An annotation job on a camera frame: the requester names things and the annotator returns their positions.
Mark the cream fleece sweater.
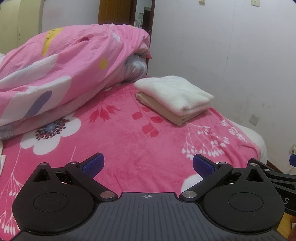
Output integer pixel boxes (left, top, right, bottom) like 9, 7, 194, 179
134, 75, 215, 117

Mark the pink and teal printed quilt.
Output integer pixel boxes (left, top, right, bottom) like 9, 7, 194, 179
0, 23, 153, 140

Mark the pale yellow wardrobe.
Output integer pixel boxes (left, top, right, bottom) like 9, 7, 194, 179
0, 0, 45, 54

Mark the folded beige garment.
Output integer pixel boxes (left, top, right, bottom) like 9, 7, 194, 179
135, 91, 212, 127

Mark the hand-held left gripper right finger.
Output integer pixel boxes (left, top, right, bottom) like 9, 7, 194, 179
179, 153, 267, 204

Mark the brown wooden door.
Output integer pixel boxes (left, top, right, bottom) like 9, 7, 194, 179
98, 0, 156, 77

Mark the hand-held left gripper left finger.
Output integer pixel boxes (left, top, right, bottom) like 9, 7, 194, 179
32, 152, 119, 204

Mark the pink floral fleece blanket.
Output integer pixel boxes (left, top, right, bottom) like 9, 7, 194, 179
0, 74, 267, 241

